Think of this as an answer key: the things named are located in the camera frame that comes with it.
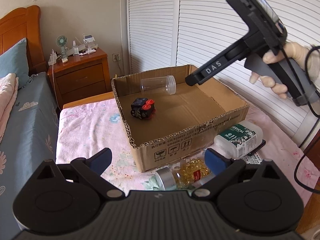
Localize white medical bottle green label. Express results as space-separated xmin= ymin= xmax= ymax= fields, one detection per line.
xmin=214 ymin=121 xmax=263 ymax=158

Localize clear bottle yellow capsules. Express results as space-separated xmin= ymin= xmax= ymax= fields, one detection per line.
xmin=155 ymin=158 xmax=211 ymax=191

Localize gloved right hand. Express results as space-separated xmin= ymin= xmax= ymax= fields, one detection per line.
xmin=245 ymin=42 xmax=319 ymax=106

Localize clear box barcode label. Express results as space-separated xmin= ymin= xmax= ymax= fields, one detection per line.
xmin=242 ymin=153 xmax=263 ymax=165

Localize pink floral cloth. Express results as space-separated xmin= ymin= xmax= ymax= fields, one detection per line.
xmin=56 ymin=99 xmax=319 ymax=203

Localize blue bed sheet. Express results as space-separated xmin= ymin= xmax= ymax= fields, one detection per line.
xmin=1 ymin=72 xmax=60 ymax=239

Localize brown cardboard box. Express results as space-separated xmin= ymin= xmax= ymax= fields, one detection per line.
xmin=111 ymin=64 xmax=249 ymax=172

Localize black toy car red wheels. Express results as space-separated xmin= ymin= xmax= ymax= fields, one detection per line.
xmin=131 ymin=98 xmax=156 ymax=120

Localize wooden nightstand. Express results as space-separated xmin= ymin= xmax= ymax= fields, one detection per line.
xmin=47 ymin=48 xmax=112 ymax=107

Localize white louvered closet doors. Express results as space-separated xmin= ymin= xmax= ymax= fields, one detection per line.
xmin=127 ymin=0 xmax=319 ymax=148

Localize clear plastic jar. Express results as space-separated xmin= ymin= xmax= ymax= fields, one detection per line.
xmin=140 ymin=75 xmax=176 ymax=95

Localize white power strip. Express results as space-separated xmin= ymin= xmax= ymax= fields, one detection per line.
xmin=48 ymin=50 xmax=57 ymax=66

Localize clear spray bottle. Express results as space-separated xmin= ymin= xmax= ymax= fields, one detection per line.
xmin=72 ymin=40 xmax=79 ymax=56

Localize pink folded quilt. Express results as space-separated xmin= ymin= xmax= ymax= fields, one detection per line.
xmin=1 ymin=73 xmax=18 ymax=140

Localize white phone stand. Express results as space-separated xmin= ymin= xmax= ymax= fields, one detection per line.
xmin=83 ymin=34 xmax=97 ymax=54

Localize small green desk fan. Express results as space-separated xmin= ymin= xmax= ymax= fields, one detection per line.
xmin=56 ymin=35 xmax=68 ymax=63

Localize blue pillow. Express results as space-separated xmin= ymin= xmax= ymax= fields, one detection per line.
xmin=0 ymin=38 xmax=30 ymax=89

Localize wooden bed headboard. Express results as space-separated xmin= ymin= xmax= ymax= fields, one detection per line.
xmin=0 ymin=5 xmax=47 ymax=74

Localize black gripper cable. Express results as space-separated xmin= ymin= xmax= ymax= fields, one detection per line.
xmin=282 ymin=45 xmax=320 ymax=194

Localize wall outlet with plug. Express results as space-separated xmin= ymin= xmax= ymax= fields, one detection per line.
xmin=112 ymin=53 xmax=121 ymax=62

